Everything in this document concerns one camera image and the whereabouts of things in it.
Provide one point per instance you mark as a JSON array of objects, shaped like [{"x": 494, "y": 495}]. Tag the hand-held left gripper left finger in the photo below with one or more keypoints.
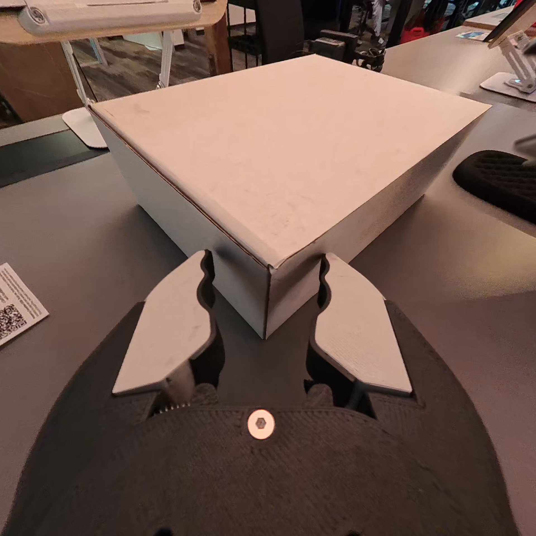
[{"x": 167, "y": 331}]

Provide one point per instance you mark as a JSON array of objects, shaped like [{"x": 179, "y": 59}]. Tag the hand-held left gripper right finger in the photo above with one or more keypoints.
[{"x": 360, "y": 331}]

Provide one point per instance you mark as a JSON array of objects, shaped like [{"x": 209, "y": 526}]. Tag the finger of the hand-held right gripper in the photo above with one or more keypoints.
[{"x": 528, "y": 147}]

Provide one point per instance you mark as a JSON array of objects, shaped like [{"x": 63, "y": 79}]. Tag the white cardboard box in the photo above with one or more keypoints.
[{"x": 272, "y": 159}]

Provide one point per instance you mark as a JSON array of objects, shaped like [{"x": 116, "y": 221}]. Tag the white tablet stand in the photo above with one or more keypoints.
[
  {"x": 86, "y": 127},
  {"x": 521, "y": 63}
]

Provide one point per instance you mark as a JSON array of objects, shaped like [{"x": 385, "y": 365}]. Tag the blue card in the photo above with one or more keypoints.
[{"x": 471, "y": 34}]

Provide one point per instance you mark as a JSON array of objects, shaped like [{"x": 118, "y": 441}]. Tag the pale wooden board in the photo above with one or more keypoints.
[{"x": 481, "y": 21}]

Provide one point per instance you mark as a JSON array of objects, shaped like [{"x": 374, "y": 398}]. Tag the white printed card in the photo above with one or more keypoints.
[{"x": 21, "y": 301}]

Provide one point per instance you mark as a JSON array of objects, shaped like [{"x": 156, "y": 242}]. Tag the red container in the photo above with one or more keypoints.
[{"x": 414, "y": 34}]

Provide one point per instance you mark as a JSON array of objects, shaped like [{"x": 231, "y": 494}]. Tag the black clamp device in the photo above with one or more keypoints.
[{"x": 331, "y": 48}]

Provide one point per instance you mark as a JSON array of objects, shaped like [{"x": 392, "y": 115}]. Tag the black chair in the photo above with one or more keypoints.
[{"x": 278, "y": 29}]

